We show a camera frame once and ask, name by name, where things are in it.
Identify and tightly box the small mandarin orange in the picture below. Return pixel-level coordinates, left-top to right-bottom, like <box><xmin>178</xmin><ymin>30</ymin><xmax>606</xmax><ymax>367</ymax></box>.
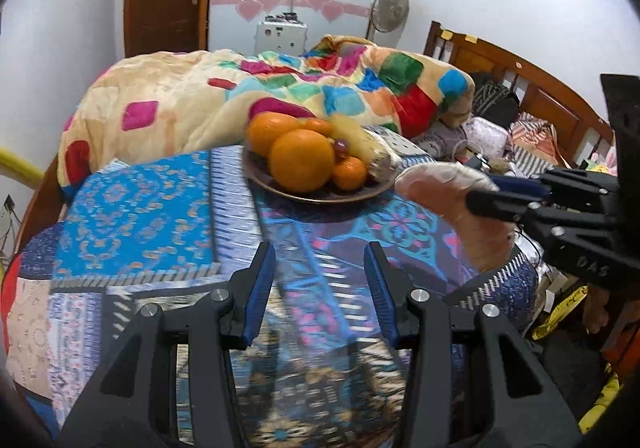
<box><xmin>332</xmin><ymin>156</ymin><xmax>368</xmax><ymax>191</ymax></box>

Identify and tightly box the colourful patchwork fleece blanket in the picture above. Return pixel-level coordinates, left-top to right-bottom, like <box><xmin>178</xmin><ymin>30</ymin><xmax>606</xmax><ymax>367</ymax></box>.
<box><xmin>56</xmin><ymin>36</ymin><xmax>475</xmax><ymax>198</ymax></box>

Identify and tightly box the yellow banana piece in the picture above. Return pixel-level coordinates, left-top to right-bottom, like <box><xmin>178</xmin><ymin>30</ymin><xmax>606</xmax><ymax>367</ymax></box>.
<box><xmin>328</xmin><ymin>113</ymin><xmax>400</xmax><ymax>183</ymax></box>

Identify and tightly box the dark purple plate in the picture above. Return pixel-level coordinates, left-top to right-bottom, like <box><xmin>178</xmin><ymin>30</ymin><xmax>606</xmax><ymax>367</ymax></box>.
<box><xmin>241</xmin><ymin>141</ymin><xmax>400</xmax><ymax>206</ymax></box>

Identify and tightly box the black bag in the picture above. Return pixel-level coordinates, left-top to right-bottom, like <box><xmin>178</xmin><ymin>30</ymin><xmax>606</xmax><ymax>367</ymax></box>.
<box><xmin>471</xmin><ymin>71</ymin><xmax>520</xmax><ymax>131</ymax></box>

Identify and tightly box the white box appliance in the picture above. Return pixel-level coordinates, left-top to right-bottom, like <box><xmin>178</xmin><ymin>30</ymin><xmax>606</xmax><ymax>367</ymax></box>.
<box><xmin>254</xmin><ymin>13</ymin><xmax>308</xmax><ymax>56</ymax></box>

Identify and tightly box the pink plush pillow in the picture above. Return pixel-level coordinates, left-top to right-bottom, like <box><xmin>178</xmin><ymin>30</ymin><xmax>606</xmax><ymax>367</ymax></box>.
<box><xmin>462</xmin><ymin>117</ymin><xmax>509</xmax><ymax>159</ymax></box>

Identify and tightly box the red grape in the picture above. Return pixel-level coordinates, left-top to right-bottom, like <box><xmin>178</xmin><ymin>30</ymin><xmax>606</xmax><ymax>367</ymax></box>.
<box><xmin>333</xmin><ymin>139</ymin><xmax>349</xmax><ymax>161</ymax></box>

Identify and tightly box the wooden headboard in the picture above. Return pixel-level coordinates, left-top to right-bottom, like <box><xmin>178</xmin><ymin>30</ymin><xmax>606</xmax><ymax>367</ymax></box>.
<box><xmin>424</xmin><ymin>20</ymin><xmax>615</xmax><ymax>165</ymax></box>

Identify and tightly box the large orange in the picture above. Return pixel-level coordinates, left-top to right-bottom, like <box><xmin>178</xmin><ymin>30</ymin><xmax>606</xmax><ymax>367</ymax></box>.
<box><xmin>268</xmin><ymin>129</ymin><xmax>335</xmax><ymax>194</ymax></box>
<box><xmin>245</xmin><ymin>112</ymin><xmax>302</xmax><ymax>158</ymax></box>

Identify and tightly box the striped patterned cloth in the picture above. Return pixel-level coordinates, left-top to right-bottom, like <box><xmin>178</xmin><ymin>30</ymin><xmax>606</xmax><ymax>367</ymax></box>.
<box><xmin>506</xmin><ymin>112</ymin><xmax>570</xmax><ymax>177</ymax></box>

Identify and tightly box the blue patterned bedspread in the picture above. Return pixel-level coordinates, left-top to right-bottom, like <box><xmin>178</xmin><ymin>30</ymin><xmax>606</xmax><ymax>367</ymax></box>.
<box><xmin>1</xmin><ymin>146</ymin><xmax>538</xmax><ymax>447</ymax></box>

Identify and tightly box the yellow padded chair frame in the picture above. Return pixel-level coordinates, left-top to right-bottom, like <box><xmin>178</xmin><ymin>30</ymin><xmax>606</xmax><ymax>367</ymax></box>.
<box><xmin>0</xmin><ymin>147</ymin><xmax>43</xmax><ymax>189</ymax></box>

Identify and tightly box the standing electric fan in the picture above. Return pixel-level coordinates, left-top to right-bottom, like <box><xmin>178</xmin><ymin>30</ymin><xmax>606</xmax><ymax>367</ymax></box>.
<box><xmin>369</xmin><ymin>0</ymin><xmax>410</xmax><ymax>46</ymax></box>

